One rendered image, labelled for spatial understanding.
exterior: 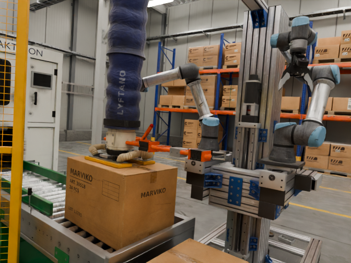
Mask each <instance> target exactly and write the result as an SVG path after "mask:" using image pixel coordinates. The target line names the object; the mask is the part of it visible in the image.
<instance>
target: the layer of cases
mask: <svg viewBox="0 0 351 263"><path fill-rule="evenodd" d="M146 263H250V262H247V261H245V260H242V259H240V258H238V257H235V256H233V255H230V254H228V253H225V252H222V251H220V250H218V249H215V248H213V247H210V246H208V245H205V244H203V243H200V242H198V241H195V240H193V239H191V238H189V239H187V240H185V241H184V242H182V243H180V244H178V245H177V246H175V247H173V248H171V249H169V250H168V251H166V252H164V253H162V254H161V255H159V256H157V257H155V258H154V259H152V260H150V261H148V262H146Z"/></svg>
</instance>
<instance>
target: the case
mask: <svg viewBox="0 0 351 263"><path fill-rule="evenodd" d="M125 162H127V163H131V164H132V167H127V168H120V169H118V168H114V167H112V166H108V165H105V164H101V163H97V162H93V161H90V160H86V159H85V156H77V157H67V174H66V195H65V216H64V218H66V219H68V220H69V221H70V222H72V223H74V224H75V225H77V226H78V227H80V228H82V229H83V230H85V231H86V232H88V233H89V234H91V235H92V236H94V237H96V238H97V239H99V240H101V241H102V242H104V243H105V244H107V245H108V246H110V247H111V248H113V249H115V250H119V249H121V248H123V247H126V246H128V245H130V244H133V243H135V242H137V241H139V240H141V239H143V238H146V237H148V236H150V235H152V234H154V233H157V232H159V231H161V230H163V229H165V228H168V227H170V226H172V225H174V212H175V204H176V190H177V176H178V168H177V167H174V166H169V165H165V164H161V163H157V162H155V164H149V165H141V164H137V163H133V162H128V161H125Z"/></svg>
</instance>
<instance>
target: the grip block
mask: <svg viewBox="0 0 351 263"><path fill-rule="evenodd" d="M159 143H160V142H159V141H150V140H139V147H138V150H139V151H140V150H141V151H147V152H158V151H157V150H154V149H151V148H150V146H151V145H154V146H156V145H159Z"/></svg>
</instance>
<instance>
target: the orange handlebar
mask: <svg viewBox="0 0 351 263"><path fill-rule="evenodd" d="M140 139H141V137H137V136H136V141H126V142H125V143H126V144H127V145H132V146H138V147H139V143H138V142H139V140H140ZM150 148H151V149H154V150H157V151H160V152H170V146H166V145H156V146H154V145H151V146H150ZM188 151H189V150H185V151H184V150H181V151H180V154H182V155H186V156H188ZM211 157H212V155H211V154H205V155H204V158H205V159H210V158H211Z"/></svg>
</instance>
